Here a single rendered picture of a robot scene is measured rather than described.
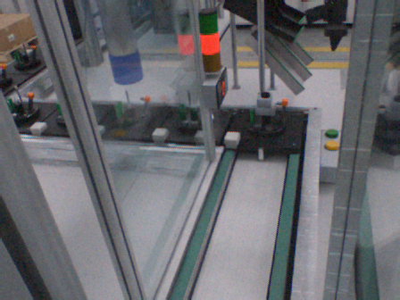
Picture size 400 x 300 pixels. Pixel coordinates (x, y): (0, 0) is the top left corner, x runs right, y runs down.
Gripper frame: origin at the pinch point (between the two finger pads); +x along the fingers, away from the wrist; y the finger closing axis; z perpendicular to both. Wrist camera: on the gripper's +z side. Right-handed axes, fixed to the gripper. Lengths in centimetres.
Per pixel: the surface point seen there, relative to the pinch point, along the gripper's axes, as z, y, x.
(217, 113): 38.7, -2.4, 28.4
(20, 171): 17, 111, -33
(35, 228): 17, 112, -30
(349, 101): 1, 89, -26
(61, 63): 34, 83, -27
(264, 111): 20.0, 7.2, 21.1
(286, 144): 12.3, 15.0, 28.4
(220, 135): 34.4, 12.0, 28.4
